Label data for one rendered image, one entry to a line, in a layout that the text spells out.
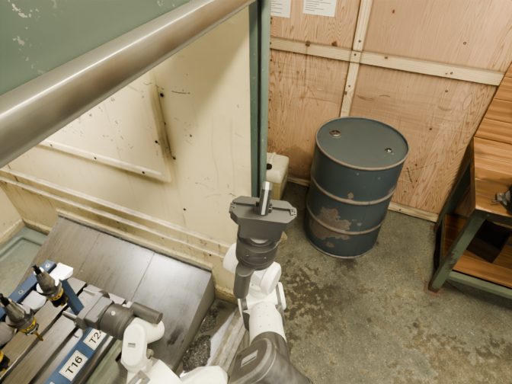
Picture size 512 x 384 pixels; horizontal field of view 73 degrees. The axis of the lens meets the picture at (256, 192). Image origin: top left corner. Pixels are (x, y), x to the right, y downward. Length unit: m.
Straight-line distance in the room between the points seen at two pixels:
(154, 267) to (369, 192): 1.36
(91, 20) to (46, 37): 0.05
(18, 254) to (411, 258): 2.61
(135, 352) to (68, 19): 0.88
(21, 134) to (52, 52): 0.09
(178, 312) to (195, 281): 0.14
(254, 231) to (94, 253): 1.30
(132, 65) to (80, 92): 0.07
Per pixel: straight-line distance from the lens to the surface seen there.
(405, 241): 3.04
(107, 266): 1.82
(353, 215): 2.42
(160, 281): 1.68
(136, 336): 1.08
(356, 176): 2.19
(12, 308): 1.22
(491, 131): 2.70
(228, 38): 0.89
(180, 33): 0.49
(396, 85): 2.64
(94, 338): 1.47
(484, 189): 2.29
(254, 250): 0.69
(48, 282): 1.26
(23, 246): 2.42
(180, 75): 1.01
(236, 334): 1.51
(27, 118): 0.34
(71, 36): 0.40
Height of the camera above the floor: 2.17
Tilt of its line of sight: 43 degrees down
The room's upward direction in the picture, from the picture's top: straight up
